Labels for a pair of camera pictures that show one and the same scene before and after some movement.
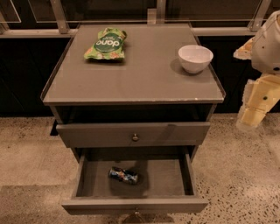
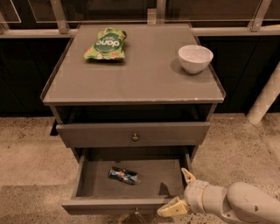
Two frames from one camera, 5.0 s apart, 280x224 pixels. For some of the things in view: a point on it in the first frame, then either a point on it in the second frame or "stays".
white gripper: (267, 51) -> (194, 192)
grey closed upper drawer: (135, 134) stays
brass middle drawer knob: (136, 212) stays
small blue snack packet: (123, 175) stays
